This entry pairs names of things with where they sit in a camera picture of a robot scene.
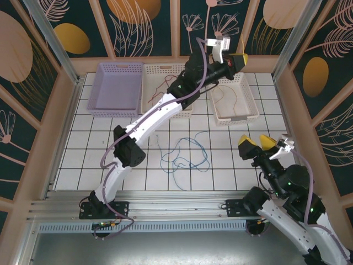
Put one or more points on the small white plastic basket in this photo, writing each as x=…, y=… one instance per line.
x=242, y=105

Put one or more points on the large white plastic basket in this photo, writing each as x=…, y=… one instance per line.
x=157, y=82

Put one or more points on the purple plastic basket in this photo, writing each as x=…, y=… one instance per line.
x=118, y=85

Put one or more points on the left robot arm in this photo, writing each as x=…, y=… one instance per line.
x=154, y=116

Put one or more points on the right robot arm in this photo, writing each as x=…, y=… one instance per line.
x=278, y=223

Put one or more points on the grey metal panel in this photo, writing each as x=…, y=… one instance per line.
x=176, y=248

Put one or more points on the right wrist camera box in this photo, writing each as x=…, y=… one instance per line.
x=286, y=145

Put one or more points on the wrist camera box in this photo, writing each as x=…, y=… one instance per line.
x=218, y=42
x=286, y=145

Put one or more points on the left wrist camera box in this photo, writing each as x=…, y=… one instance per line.
x=218, y=42

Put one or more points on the aluminium side rail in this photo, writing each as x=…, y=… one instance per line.
x=69, y=121
x=284, y=110

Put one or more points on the aluminium frame post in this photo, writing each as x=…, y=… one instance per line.
x=52, y=36
x=292, y=38

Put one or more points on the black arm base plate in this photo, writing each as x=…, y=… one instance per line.
x=234, y=208
x=121, y=209

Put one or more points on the aluminium mounting rail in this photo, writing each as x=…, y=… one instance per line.
x=176, y=207

